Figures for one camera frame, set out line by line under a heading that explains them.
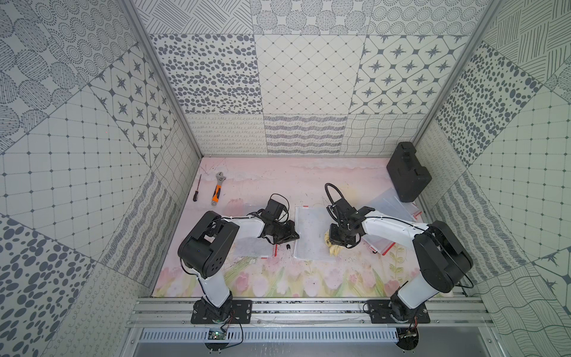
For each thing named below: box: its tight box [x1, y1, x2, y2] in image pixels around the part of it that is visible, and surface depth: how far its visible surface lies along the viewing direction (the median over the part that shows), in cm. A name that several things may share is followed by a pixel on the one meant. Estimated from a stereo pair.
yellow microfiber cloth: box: [324, 229, 343, 257], surface depth 87 cm
